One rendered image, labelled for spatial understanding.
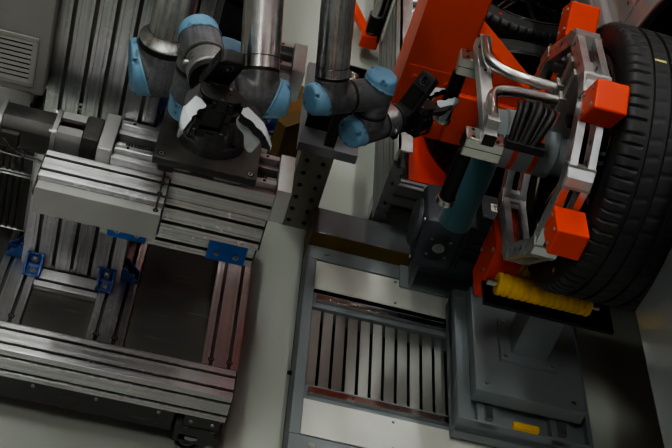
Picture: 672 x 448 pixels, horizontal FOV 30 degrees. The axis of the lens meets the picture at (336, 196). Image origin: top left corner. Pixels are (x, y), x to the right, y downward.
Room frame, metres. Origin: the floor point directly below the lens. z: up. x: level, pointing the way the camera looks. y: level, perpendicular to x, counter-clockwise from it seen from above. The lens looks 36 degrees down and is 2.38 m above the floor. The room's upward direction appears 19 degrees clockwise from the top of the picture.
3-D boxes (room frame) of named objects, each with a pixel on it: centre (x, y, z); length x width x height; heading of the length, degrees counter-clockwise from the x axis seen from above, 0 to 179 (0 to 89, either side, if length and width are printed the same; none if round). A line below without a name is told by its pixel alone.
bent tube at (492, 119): (2.43, -0.34, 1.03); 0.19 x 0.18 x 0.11; 99
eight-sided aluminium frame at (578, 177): (2.55, -0.45, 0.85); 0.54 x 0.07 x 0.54; 9
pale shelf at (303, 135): (3.05, 0.09, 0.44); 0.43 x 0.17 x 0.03; 8
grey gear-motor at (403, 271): (2.85, -0.44, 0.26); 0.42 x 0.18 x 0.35; 98
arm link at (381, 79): (2.43, 0.00, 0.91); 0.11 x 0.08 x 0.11; 131
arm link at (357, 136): (2.44, -0.01, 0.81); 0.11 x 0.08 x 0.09; 144
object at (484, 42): (2.63, -0.31, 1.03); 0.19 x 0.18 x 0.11; 99
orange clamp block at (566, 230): (2.24, -0.50, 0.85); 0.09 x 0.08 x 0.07; 9
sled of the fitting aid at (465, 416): (2.57, -0.62, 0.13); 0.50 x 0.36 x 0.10; 8
